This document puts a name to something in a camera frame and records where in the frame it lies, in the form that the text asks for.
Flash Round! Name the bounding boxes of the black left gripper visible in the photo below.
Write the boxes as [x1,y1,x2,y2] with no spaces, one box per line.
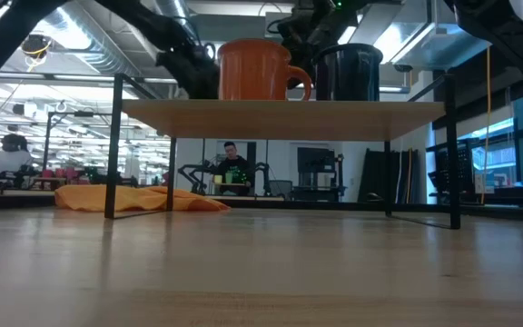
[154,43,221,100]

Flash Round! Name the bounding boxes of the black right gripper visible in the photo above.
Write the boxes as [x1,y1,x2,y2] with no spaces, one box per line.
[277,2,360,90]

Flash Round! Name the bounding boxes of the black ceramic mug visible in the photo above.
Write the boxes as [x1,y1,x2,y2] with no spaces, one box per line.
[311,43,384,102]

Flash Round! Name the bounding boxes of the orange ceramic mug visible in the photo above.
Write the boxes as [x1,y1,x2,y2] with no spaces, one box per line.
[217,38,313,102]

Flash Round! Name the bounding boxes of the person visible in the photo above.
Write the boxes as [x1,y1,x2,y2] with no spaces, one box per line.
[0,134,34,176]
[214,141,254,196]

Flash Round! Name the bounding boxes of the orange cloth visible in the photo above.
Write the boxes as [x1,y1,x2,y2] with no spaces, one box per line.
[54,183,232,213]

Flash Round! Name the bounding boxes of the black leaning panels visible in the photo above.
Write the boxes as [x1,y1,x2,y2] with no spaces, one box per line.
[357,148,419,204]

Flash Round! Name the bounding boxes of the black pegboard rack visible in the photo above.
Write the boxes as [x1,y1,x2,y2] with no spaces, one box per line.
[427,140,476,203]

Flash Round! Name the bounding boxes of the wooden shelf with black frame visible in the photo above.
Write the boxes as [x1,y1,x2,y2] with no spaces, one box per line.
[104,72,462,231]

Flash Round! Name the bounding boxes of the black yellow ceiling cable reel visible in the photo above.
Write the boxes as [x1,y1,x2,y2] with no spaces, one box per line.
[20,34,54,60]

